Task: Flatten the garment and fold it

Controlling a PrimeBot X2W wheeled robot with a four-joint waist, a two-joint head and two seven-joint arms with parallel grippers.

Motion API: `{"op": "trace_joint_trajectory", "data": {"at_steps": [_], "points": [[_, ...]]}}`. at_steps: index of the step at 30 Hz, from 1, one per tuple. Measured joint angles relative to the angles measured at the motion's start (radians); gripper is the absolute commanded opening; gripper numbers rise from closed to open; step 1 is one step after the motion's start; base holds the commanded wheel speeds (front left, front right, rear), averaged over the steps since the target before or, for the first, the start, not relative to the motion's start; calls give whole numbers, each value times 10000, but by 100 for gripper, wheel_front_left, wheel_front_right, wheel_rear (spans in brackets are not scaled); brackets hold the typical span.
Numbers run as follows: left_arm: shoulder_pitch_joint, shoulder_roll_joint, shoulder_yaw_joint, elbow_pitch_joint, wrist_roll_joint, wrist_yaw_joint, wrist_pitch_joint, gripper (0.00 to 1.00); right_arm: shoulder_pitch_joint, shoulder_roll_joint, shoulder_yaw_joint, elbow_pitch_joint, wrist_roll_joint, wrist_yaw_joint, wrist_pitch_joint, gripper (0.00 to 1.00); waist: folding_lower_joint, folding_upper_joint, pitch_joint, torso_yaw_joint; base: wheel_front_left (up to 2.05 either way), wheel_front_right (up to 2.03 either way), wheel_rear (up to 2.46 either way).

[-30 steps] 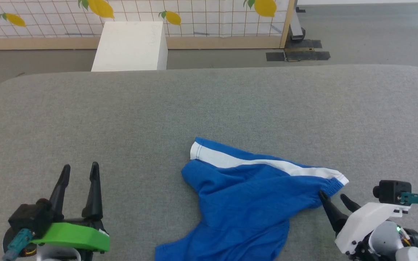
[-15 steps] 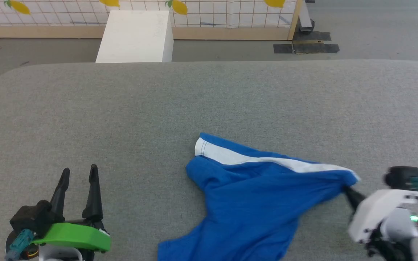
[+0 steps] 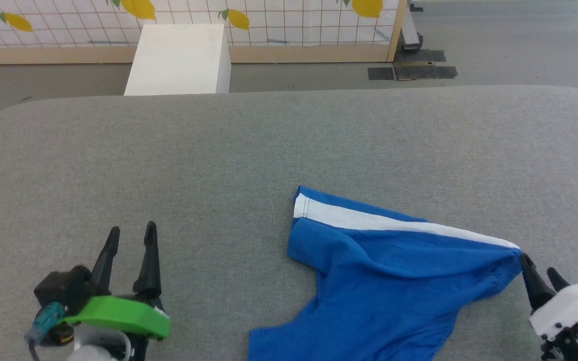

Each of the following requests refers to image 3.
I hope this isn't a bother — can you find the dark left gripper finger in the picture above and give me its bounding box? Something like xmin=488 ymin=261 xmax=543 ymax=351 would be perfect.
xmin=132 ymin=221 xmax=163 ymax=300
xmin=90 ymin=226 xmax=121 ymax=296

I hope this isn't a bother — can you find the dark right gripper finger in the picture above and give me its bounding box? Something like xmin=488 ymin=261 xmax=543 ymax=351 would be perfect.
xmin=547 ymin=267 xmax=572 ymax=293
xmin=519 ymin=253 xmax=556 ymax=311

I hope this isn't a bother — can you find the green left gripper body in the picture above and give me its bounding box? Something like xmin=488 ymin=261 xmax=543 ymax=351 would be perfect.
xmin=61 ymin=294 xmax=172 ymax=346

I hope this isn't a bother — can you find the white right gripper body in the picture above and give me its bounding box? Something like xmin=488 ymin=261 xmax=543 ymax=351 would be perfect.
xmin=528 ymin=279 xmax=578 ymax=342

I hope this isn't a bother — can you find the blue and white sports garment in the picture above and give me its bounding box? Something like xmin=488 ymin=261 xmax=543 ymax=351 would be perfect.
xmin=247 ymin=185 xmax=526 ymax=361

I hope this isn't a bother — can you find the grey fabric sofa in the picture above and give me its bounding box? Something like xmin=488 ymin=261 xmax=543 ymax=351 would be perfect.
xmin=0 ymin=85 xmax=578 ymax=361

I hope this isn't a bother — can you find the white box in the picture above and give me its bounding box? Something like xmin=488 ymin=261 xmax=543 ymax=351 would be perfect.
xmin=123 ymin=24 xmax=232 ymax=96

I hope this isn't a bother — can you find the grey metal partition foot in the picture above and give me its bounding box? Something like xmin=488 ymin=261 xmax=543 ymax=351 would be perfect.
xmin=399 ymin=2 xmax=424 ymax=52

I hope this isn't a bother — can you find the lemon print partition screen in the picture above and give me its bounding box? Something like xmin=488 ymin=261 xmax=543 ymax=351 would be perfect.
xmin=0 ymin=0 xmax=408 ymax=65

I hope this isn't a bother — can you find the left arm teal-plug cable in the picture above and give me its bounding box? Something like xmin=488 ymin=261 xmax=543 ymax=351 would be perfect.
xmin=24 ymin=301 xmax=67 ymax=361

